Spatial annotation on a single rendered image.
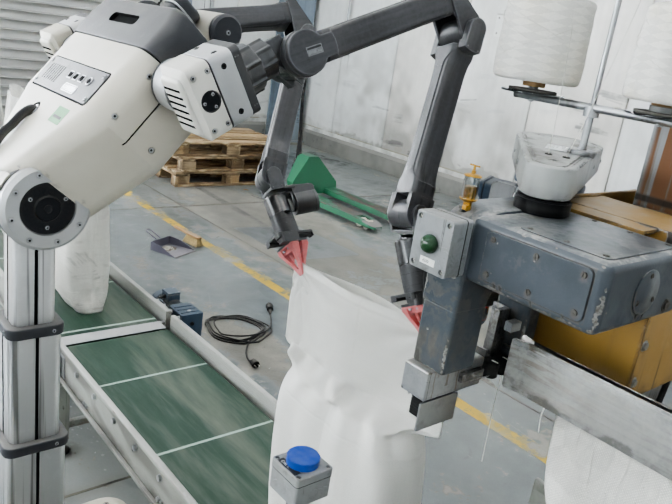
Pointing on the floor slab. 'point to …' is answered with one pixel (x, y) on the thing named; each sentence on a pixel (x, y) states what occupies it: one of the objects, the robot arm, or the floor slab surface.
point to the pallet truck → (313, 166)
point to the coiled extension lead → (242, 335)
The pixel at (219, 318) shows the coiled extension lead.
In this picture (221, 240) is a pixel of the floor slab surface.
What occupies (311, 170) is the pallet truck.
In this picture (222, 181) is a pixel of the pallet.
